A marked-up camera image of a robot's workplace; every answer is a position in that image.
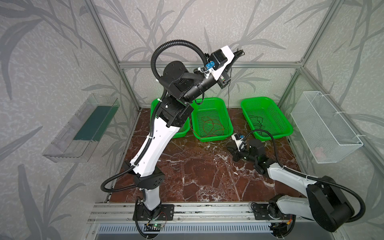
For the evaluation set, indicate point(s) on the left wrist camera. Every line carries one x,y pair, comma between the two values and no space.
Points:
217,63

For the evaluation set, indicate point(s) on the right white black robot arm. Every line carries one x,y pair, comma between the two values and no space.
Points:
324,201

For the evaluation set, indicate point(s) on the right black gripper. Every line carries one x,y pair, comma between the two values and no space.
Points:
237,151

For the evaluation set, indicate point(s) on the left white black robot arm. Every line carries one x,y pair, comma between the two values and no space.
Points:
168,117

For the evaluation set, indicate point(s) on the clear acrylic wall tray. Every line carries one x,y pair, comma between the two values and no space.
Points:
79,138

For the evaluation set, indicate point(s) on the middle green plastic basket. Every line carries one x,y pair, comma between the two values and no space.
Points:
210,120

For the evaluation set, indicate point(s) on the green plastic basket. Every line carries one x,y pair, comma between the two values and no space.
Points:
210,120
263,113
182,131

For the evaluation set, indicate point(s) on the white wire mesh basket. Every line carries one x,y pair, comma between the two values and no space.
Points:
326,132

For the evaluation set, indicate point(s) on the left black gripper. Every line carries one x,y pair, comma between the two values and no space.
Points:
223,76

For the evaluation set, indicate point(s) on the left green plastic basket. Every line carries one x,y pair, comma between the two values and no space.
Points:
182,131

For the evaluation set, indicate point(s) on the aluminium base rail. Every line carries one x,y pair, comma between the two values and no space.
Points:
184,212

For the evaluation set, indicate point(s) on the right green plastic basket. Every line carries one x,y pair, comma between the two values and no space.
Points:
263,113

